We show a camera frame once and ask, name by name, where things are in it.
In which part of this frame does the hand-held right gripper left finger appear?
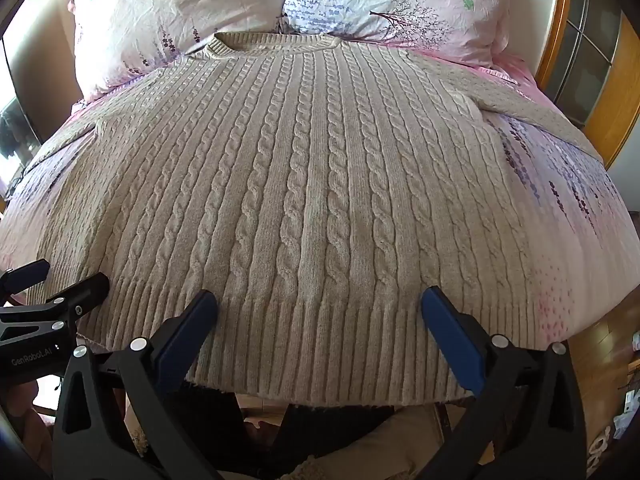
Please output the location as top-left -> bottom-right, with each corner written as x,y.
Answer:
52,289 -> 241,480

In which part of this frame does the beige cable-knit sweater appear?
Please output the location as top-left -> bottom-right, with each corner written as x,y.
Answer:
0,31 -> 606,407

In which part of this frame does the dark cloth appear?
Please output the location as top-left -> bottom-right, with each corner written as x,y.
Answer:
192,382 -> 396,480

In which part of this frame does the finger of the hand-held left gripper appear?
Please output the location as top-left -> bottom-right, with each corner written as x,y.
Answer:
0,259 -> 51,306
0,272 -> 111,346

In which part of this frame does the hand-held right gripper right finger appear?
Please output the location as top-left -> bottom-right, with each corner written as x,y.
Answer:
420,286 -> 587,480

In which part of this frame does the pink floral bed sheet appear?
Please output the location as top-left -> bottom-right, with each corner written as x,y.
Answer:
0,47 -> 638,351

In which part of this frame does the pink floral pillow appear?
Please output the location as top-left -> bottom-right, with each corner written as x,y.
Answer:
67,0 -> 301,103

